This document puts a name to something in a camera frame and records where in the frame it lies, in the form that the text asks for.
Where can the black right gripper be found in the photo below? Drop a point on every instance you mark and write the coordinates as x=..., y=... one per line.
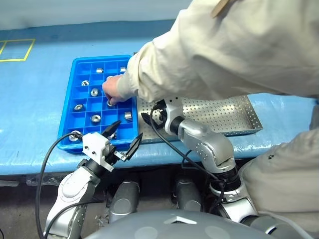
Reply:
x=162, y=120

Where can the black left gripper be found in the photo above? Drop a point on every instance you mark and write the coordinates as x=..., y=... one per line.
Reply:
x=111, y=153

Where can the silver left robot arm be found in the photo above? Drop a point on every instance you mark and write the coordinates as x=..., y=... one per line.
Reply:
x=72, y=189

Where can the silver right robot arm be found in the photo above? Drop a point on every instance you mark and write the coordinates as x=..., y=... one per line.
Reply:
x=207, y=147

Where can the blue compartment tray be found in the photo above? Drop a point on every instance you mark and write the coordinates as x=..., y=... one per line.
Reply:
x=74, y=119

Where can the person's bare hand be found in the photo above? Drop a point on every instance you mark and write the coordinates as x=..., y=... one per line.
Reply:
x=112, y=88

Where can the dark grey rounded housing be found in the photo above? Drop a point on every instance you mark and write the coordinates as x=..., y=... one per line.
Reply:
x=187, y=195
x=124, y=199

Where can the perforated metal tray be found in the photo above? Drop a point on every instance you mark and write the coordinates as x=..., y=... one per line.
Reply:
x=219, y=114

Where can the beige jacket sleeved arm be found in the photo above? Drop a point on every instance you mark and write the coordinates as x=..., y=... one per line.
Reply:
x=199, y=57

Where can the grey robot torso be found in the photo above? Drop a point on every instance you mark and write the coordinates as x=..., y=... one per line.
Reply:
x=179, y=225

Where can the person's beige clothed body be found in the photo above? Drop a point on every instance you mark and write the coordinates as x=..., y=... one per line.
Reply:
x=279, y=179

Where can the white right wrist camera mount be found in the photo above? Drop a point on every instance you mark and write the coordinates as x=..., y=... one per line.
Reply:
x=173, y=109

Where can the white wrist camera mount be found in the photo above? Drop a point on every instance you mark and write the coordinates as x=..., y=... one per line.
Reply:
x=96, y=145
x=173, y=109

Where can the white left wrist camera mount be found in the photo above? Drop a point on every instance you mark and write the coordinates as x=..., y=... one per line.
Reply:
x=96, y=145

